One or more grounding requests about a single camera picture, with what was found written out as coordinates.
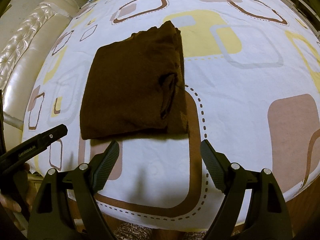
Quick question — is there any brown plaid sweater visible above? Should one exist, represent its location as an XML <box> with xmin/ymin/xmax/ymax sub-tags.
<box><xmin>80</xmin><ymin>21</ymin><xmax>188</xmax><ymax>139</ymax></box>

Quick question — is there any cream leather headboard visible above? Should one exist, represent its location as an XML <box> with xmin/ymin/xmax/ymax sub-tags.
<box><xmin>1</xmin><ymin>0</ymin><xmax>79</xmax><ymax>150</ymax></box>

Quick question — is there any white patterned bed sheet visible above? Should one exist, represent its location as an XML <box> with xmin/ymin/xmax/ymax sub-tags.
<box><xmin>23</xmin><ymin>0</ymin><xmax>319</xmax><ymax>231</ymax></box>

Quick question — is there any person's left hand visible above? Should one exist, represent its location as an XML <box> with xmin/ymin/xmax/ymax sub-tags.
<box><xmin>1</xmin><ymin>163</ymin><xmax>37</xmax><ymax>231</ymax></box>

